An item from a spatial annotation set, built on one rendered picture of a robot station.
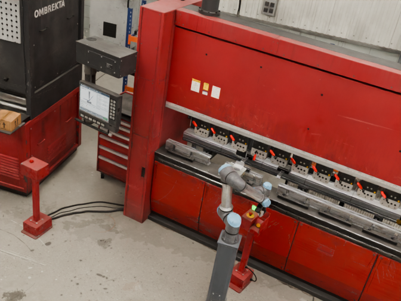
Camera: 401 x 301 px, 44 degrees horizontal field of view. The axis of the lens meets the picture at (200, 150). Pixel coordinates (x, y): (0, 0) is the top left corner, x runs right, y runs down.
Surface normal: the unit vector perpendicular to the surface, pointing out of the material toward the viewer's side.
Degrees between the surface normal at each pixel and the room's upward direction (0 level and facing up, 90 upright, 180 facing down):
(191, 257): 0
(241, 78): 90
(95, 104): 90
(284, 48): 90
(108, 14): 90
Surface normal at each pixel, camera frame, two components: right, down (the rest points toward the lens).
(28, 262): 0.15, -0.85
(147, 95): -0.46, 0.40
